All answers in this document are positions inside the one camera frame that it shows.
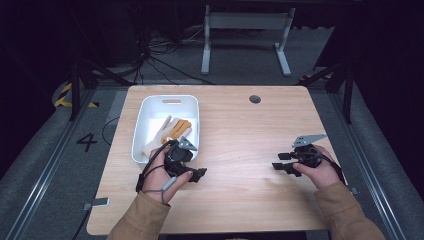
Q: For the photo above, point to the black metal stand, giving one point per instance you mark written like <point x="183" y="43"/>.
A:
<point x="348" y="96"/>
<point x="75" y="86"/>

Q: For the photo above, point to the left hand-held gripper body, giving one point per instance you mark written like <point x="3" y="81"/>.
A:
<point x="178" y="158"/>

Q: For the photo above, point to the beige glove orange fingers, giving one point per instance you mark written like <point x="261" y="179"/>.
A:
<point x="175" y="131"/>

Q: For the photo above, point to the small metal bracket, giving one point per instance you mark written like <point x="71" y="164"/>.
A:
<point x="100" y="202"/>
<point x="354" y="191"/>

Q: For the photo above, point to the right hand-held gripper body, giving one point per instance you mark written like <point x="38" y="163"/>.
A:
<point x="308" y="155"/>

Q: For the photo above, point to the white metal desk frame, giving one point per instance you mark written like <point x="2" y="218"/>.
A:
<point x="247" y="20"/>

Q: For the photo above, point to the person's left hand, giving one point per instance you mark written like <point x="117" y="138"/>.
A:
<point x="156" y="180"/>

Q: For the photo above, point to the aluminium floor rail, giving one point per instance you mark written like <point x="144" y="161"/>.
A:
<point x="370" y="173"/>
<point x="46" y="166"/>

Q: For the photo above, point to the white plastic bin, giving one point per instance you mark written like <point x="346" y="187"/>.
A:
<point x="153" y="110"/>

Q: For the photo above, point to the person's right hand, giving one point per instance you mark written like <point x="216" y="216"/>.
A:
<point x="321" y="173"/>

